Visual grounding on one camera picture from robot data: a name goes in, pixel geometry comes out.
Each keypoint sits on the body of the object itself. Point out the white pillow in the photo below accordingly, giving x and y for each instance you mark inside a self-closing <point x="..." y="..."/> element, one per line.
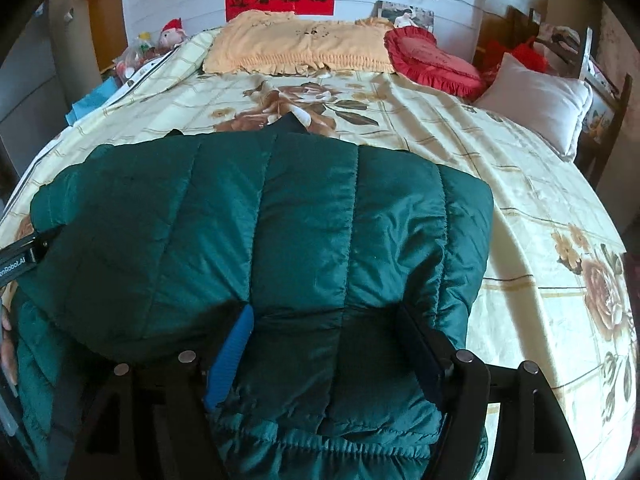
<point x="535" y="100"/>

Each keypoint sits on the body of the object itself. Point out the red cloth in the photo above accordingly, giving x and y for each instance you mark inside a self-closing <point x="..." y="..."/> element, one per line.
<point x="530" y="52"/>

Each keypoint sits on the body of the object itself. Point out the green quilted jacket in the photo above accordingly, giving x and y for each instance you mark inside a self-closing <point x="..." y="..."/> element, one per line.
<point x="280" y="240"/>

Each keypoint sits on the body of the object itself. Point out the floral checkered bedsheet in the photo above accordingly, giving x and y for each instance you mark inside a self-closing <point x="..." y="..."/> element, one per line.
<point x="525" y="220"/>

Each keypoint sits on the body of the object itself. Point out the yellow frilled pillow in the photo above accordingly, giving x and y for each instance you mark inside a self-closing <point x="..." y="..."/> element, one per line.
<point x="300" y="42"/>

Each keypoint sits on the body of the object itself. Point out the person's left hand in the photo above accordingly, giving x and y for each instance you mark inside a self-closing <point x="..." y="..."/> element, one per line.
<point x="5" y="340"/>

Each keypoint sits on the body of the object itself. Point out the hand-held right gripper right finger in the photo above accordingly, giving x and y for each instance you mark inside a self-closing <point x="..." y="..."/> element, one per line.
<point x="425" y="360"/>

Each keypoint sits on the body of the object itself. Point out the grey refrigerator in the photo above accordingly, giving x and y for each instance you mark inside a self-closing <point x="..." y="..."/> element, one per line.
<point x="30" y="90"/>

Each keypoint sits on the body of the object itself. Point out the red heart-shaped pillow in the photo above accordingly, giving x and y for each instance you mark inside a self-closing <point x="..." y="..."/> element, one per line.
<point x="435" y="60"/>

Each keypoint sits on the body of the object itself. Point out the blue paper bag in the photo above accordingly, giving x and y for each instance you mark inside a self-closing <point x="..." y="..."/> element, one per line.
<point x="92" y="102"/>

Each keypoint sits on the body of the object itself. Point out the wooden chair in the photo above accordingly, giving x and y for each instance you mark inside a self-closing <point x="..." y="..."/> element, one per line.
<point x="607" y="110"/>

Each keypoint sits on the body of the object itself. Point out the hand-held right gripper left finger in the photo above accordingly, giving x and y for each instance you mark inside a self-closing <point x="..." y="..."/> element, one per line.
<point x="230" y="355"/>

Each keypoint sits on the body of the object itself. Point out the pile of small toys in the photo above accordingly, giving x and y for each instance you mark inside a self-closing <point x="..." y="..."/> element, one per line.
<point x="135" y="57"/>

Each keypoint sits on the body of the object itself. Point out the stuffed toy with red hat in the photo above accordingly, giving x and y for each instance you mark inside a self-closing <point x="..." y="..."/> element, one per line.
<point x="172" y="35"/>

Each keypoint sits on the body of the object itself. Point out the wooden door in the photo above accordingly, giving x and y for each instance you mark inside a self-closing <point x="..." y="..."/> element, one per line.
<point x="107" y="25"/>

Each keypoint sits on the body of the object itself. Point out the framed photo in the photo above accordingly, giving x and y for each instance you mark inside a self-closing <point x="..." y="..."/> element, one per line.
<point x="405" y="14"/>

